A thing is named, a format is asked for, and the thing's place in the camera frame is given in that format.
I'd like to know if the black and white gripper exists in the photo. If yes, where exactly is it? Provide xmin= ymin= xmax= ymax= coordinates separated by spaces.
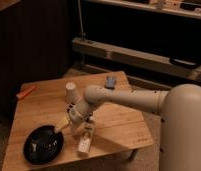
xmin=55 ymin=115 xmax=94 ymax=134

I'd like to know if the black ceramic bowl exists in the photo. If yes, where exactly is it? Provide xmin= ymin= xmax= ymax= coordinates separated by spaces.
xmin=23 ymin=125 xmax=64 ymax=165

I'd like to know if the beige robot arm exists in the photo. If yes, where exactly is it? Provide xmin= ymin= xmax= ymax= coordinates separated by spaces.
xmin=55 ymin=84 xmax=201 ymax=171

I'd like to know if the white paper cup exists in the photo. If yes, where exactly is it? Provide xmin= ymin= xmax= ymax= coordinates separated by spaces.
xmin=66 ymin=82 xmax=76 ymax=103

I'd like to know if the orange marker pen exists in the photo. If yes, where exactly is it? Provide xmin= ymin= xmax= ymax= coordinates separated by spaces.
xmin=16 ymin=85 xmax=36 ymax=100

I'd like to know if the small blue-grey box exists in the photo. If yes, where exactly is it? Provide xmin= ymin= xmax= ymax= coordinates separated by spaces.
xmin=105 ymin=76 xmax=116 ymax=89

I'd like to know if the vertical metal pole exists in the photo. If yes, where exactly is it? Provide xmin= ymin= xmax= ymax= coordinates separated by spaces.
xmin=77 ymin=0 xmax=86 ymax=41

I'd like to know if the long beige case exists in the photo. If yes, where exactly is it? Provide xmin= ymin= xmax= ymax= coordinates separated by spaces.
xmin=72 ymin=37 xmax=201 ymax=82

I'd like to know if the wooden shelf board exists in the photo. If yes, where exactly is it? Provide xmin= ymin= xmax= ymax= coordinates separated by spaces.
xmin=85 ymin=0 xmax=201 ymax=20

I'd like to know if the black case handle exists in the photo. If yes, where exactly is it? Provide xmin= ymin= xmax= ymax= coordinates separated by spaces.
xmin=169 ymin=58 xmax=201 ymax=69

